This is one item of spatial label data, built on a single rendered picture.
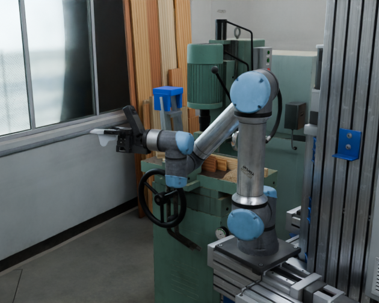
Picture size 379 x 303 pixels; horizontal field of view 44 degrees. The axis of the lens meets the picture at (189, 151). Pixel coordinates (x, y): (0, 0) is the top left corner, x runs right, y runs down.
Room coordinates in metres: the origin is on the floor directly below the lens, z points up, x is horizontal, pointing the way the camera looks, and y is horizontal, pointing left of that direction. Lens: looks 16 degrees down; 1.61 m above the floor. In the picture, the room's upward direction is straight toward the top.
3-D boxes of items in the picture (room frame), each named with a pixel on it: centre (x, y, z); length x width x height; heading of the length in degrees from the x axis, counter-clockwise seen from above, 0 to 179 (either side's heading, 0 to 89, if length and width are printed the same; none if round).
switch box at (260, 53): (2.48, -0.38, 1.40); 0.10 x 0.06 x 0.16; 142
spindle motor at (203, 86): (2.31, -0.08, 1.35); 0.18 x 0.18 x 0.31
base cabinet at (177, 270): (2.41, -0.15, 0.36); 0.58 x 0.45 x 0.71; 142
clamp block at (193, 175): (2.16, 0.04, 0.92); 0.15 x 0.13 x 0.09; 52
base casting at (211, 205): (2.41, -0.15, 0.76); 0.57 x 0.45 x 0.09; 142
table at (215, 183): (2.22, -0.01, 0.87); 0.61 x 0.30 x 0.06; 52
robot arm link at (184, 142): (1.52, 0.04, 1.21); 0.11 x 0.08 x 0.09; 67
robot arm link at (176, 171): (1.54, 0.04, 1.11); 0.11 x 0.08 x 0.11; 157
